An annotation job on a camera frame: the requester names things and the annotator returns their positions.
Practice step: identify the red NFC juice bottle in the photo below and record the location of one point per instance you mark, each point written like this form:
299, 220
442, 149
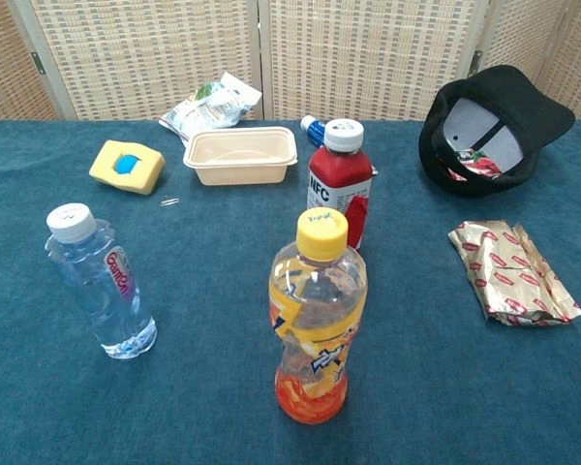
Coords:
339, 169

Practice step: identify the orange drink bottle yellow cap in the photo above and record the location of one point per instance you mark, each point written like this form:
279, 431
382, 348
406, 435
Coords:
314, 315

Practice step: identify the beige plastic food container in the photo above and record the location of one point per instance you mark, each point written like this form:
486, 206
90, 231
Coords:
242, 169

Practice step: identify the small blue bottle white cap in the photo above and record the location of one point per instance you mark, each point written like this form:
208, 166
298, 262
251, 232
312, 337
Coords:
314, 130

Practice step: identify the crumpled white green snack bag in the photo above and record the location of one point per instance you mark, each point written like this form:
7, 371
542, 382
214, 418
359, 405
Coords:
208, 109

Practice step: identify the woven folding screen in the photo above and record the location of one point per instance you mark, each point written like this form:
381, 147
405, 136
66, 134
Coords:
368, 58

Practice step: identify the clear water bottle white cap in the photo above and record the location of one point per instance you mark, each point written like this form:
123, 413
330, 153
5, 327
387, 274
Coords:
101, 290

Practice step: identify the yellow foam block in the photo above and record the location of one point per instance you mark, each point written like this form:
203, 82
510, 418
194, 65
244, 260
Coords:
101, 169

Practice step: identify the red snack packet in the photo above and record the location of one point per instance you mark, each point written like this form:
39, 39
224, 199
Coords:
484, 167

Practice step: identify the teal tablecloth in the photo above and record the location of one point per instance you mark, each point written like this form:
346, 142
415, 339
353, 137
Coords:
440, 387

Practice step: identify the gold foil wrapper red logos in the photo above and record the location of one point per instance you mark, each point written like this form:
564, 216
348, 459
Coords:
508, 276

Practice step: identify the metal screen hinge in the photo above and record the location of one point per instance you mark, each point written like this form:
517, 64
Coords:
38, 63
475, 61

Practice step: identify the black baseball cap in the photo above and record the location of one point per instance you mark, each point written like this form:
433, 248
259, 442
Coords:
513, 97

